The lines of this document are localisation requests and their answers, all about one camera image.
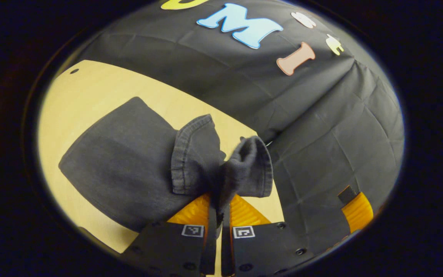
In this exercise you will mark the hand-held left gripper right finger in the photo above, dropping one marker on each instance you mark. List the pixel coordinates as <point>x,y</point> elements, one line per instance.
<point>267,246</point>

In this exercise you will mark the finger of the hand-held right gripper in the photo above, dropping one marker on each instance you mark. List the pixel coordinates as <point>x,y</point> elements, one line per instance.
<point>360,213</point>

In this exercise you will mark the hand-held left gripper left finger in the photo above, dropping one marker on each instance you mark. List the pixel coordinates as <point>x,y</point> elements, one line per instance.
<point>167,246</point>

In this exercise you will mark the black jeans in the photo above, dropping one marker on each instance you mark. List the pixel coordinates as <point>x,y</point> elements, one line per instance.
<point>129,161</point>

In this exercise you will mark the black backdrop cloth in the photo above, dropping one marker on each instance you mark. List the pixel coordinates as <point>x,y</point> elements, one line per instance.
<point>321,134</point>

